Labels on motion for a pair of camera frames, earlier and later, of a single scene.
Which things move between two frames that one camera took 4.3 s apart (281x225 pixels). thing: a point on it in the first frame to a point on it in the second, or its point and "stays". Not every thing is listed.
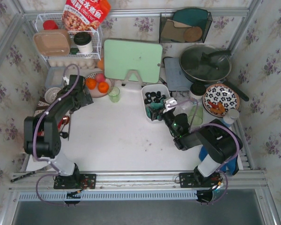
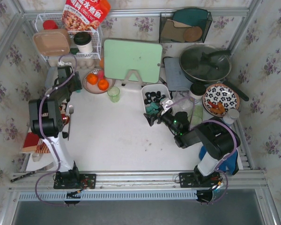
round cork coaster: x=193 y=34 stays
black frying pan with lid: x=209 y=63 stays
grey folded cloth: x=175 y=77 stays
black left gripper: x=85 y=94 to x=67 y=76
